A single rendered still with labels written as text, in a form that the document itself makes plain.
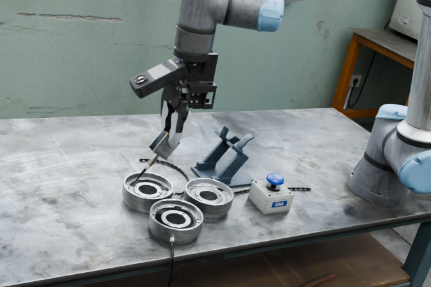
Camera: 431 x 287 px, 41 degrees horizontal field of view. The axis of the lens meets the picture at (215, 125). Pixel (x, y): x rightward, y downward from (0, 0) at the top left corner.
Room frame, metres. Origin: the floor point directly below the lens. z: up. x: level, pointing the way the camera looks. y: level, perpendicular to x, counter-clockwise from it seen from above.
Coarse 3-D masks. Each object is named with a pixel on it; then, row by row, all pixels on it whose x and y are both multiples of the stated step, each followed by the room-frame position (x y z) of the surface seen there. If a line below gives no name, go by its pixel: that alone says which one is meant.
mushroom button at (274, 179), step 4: (268, 176) 1.11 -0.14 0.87; (272, 176) 1.11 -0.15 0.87; (276, 176) 1.12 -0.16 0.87; (280, 176) 1.12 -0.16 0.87; (268, 180) 1.10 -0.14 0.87; (272, 180) 1.10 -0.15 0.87; (276, 180) 1.10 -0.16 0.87; (280, 180) 1.10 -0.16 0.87; (272, 184) 1.11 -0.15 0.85; (276, 184) 1.10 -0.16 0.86; (280, 184) 1.10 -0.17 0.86
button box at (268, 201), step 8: (256, 184) 1.11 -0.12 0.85; (264, 184) 1.12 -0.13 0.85; (256, 192) 1.11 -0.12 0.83; (264, 192) 1.09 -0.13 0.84; (272, 192) 1.09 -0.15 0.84; (280, 192) 1.10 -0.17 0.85; (288, 192) 1.11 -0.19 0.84; (256, 200) 1.10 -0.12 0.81; (264, 200) 1.08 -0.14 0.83; (272, 200) 1.07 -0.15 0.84; (280, 200) 1.09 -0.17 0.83; (288, 200) 1.10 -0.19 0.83; (264, 208) 1.07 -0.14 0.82; (272, 208) 1.08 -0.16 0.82; (280, 208) 1.09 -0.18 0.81; (288, 208) 1.10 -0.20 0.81
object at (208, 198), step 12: (192, 180) 1.08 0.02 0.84; (204, 180) 1.10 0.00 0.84; (216, 180) 1.10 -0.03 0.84; (204, 192) 1.07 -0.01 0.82; (216, 192) 1.07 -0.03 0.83; (228, 192) 1.08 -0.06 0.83; (204, 204) 1.00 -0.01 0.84; (216, 204) 1.00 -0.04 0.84; (228, 204) 1.02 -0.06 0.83; (204, 216) 1.01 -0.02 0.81; (216, 216) 1.01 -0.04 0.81
